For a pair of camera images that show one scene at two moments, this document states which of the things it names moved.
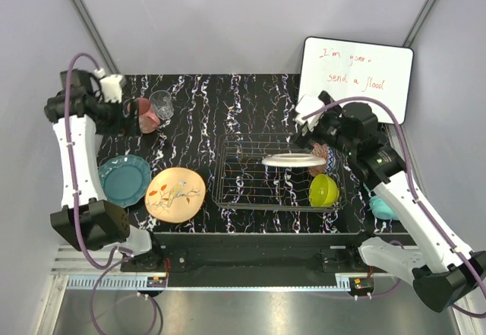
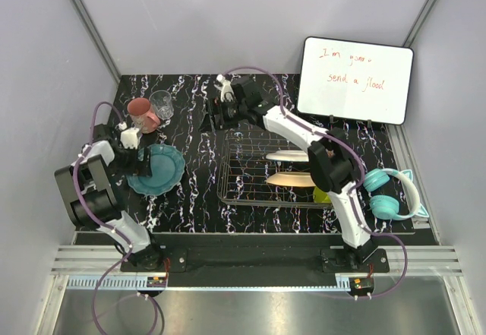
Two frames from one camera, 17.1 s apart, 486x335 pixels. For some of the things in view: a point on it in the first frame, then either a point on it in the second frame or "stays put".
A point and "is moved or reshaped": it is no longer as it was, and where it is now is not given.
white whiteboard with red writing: x=348 y=69 stays put
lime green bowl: x=323 y=191 stays put
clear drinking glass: x=162 y=104 stays put
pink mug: x=149 y=120 stays put
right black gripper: x=304 y=138 to x=208 y=123
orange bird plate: x=175 y=194 to x=292 y=178
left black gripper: x=116 y=128 to x=142 y=167
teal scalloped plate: x=124 y=179 is moved or reshaped
